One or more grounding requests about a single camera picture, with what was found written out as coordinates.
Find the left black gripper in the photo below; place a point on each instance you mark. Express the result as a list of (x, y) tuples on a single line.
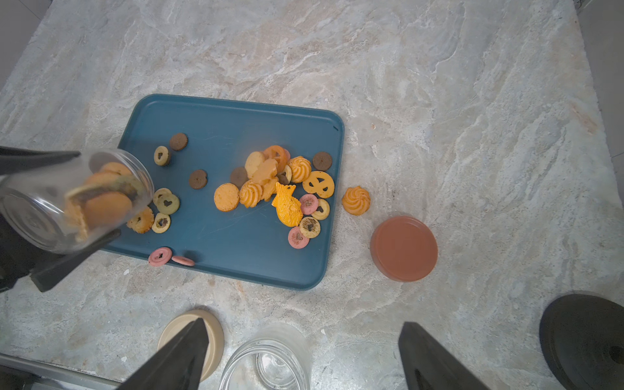
[(19, 257)]

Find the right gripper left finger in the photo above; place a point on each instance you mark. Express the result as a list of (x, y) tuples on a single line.
[(178, 365)]

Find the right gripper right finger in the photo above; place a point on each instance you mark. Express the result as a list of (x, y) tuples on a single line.
[(428, 365)]

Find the clear jar with beige lid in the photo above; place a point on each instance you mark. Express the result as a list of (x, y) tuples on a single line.
[(66, 207)]

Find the beige round jar lid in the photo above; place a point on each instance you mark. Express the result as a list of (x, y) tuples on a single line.
[(199, 334)]

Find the clear jar with red lid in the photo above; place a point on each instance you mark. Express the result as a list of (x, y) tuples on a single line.
[(276, 357)]

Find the red round jar lid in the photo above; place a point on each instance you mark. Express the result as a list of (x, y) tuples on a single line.
[(404, 249)]

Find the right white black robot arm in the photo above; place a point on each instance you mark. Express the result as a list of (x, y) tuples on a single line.
[(580, 335)]

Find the cookies pile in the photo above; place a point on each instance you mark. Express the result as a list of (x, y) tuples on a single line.
[(296, 187), (167, 204)]

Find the stray orange cookie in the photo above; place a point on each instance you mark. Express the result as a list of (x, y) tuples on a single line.
[(356, 200)]

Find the teal plastic tray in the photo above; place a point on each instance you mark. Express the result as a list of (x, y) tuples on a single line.
[(247, 243)]

